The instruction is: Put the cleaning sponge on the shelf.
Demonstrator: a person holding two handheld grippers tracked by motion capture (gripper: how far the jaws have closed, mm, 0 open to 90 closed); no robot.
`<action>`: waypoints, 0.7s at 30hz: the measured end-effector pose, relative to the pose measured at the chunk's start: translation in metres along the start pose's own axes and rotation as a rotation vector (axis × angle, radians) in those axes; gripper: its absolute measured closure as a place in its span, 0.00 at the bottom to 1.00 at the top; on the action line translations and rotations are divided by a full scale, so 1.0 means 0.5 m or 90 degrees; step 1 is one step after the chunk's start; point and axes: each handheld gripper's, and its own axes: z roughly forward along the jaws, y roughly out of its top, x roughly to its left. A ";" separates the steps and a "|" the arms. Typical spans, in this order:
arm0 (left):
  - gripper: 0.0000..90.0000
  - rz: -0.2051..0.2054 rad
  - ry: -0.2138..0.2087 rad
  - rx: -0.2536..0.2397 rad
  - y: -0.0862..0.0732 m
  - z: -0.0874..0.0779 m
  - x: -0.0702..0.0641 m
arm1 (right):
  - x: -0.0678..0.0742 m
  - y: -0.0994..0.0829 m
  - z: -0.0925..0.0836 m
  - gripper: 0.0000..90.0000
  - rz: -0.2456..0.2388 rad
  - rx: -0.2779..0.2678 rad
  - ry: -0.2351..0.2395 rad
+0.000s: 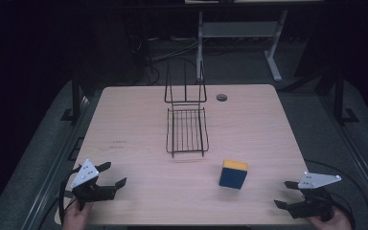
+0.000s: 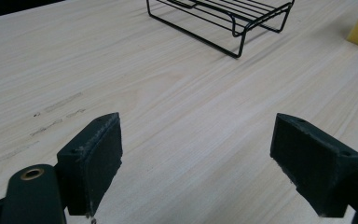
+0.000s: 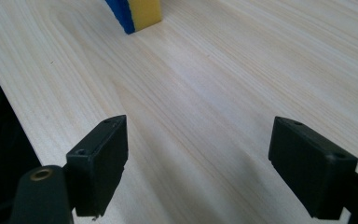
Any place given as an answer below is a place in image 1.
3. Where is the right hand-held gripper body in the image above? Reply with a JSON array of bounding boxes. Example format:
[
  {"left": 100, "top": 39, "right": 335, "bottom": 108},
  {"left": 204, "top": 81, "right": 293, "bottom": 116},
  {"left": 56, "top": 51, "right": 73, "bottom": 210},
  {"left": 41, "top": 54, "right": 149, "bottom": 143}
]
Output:
[{"left": 286, "top": 172, "right": 343, "bottom": 223}]

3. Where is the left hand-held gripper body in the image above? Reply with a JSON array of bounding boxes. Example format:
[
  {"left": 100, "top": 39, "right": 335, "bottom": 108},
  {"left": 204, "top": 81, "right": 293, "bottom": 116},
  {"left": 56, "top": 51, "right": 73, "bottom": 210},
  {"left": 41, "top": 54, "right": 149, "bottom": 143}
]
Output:
[{"left": 70, "top": 158, "right": 118, "bottom": 211}]

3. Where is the person's right hand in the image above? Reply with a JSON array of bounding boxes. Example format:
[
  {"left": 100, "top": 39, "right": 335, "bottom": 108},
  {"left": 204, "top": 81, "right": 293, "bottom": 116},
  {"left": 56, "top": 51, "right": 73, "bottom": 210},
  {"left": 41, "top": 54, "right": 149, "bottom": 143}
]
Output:
[{"left": 306, "top": 205, "right": 355, "bottom": 230}]

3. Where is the person's left hand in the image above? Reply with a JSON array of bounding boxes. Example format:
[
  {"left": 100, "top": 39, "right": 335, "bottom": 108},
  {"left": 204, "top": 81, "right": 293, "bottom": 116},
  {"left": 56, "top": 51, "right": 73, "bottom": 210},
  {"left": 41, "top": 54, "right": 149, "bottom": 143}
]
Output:
[{"left": 62, "top": 200, "right": 94, "bottom": 230}]

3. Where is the blue and yellow sponge block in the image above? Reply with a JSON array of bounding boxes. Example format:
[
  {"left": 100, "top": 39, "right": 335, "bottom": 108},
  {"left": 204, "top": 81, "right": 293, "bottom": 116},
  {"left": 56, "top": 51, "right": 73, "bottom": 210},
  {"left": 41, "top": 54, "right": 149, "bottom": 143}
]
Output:
[{"left": 218, "top": 159, "right": 249, "bottom": 191}]

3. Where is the black metal stand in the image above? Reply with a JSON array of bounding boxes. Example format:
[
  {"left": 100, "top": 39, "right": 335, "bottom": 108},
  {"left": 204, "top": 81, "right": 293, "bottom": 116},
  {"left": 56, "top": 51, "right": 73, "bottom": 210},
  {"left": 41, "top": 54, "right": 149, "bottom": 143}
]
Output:
[
  {"left": 330, "top": 68, "right": 360, "bottom": 126},
  {"left": 60, "top": 68, "right": 88, "bottom": 125}
]

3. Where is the grey metal stand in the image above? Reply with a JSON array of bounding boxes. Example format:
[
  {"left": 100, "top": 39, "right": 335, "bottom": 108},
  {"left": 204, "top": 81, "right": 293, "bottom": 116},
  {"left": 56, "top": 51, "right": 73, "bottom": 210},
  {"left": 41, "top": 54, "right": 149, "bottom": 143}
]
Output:
[{"left": 195, "top": 9, "right": 288, "bottom": 83}]

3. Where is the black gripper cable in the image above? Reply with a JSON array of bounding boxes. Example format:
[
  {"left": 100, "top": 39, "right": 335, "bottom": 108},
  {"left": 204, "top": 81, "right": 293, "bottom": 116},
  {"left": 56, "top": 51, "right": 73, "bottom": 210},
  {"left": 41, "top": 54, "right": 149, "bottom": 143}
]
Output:
[
  {"left": 57, "top": 166, "right": 82, "bottom": 226},
  {"left": 303, "top": 158, "right": 368, "bottom": 230}
]

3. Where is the grey metal rail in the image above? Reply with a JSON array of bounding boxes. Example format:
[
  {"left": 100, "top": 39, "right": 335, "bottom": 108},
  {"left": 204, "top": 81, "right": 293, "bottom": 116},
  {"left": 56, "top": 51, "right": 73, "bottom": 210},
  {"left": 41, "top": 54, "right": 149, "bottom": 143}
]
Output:
[
  {"left": 320, "top": 95, "right": 368, "bottom": 223},
  {"left": 20, "top": 95, "right": 92, "bottom": 230}
]

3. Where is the black wire rack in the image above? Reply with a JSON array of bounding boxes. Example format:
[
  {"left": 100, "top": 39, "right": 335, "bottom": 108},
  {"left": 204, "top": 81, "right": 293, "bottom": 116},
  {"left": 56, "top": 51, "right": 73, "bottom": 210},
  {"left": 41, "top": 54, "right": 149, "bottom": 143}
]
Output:
[{"left": 163, "top": 60, "right": 211, "bottom": 159}]

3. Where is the bundle of floor cables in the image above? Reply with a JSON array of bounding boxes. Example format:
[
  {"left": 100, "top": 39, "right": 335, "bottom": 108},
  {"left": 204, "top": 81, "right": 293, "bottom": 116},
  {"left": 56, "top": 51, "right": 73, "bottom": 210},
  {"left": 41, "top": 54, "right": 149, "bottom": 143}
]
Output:
[{"left": 129, "top": 34, "right": 202, "bottom": 87}]

